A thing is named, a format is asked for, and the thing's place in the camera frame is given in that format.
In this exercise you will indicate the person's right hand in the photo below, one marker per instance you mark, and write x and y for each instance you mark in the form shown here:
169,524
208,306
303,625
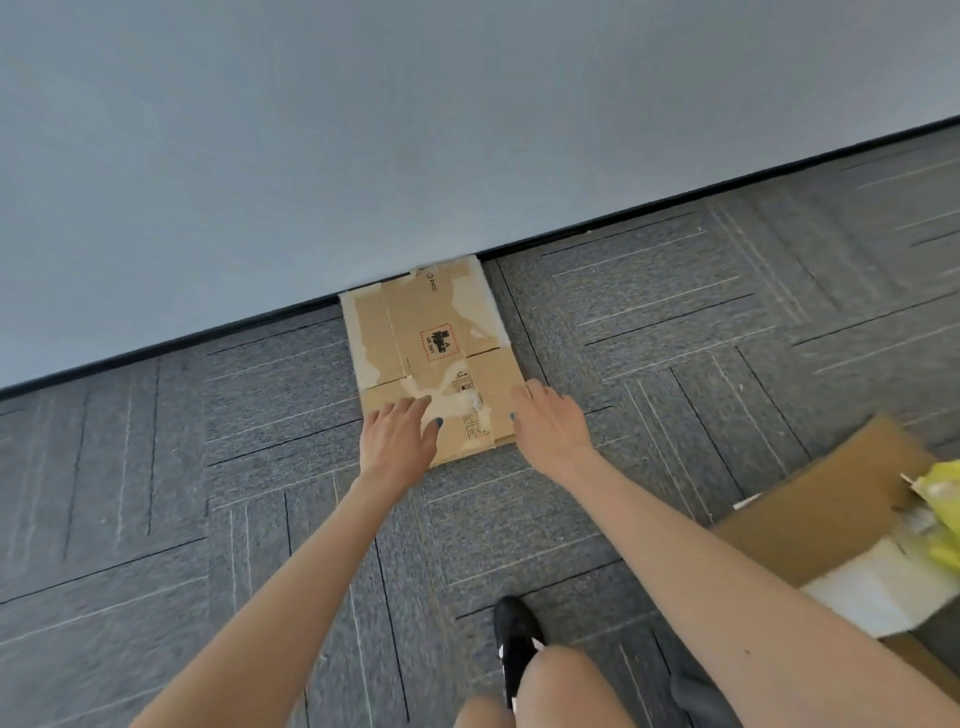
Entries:
551,424

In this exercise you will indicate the person's left forearm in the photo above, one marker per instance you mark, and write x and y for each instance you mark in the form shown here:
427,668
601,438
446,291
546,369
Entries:
285,600

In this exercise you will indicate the white paper sheet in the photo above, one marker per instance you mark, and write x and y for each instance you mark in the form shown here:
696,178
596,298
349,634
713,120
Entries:
862,592

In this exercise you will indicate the yellow plastic bag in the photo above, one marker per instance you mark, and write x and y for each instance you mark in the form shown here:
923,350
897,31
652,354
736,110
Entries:
945,484

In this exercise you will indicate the brown cardboard box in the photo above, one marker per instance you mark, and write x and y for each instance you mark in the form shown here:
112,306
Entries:
397,330
825,510

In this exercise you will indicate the black striped shoe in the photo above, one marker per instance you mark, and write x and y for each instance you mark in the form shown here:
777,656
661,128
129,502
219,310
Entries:
701,705
517,637

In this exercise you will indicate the person's right forearm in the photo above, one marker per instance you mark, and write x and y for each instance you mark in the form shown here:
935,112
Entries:
712,570

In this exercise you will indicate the person's left hand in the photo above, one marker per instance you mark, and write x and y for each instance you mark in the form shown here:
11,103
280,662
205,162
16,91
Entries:
397,442

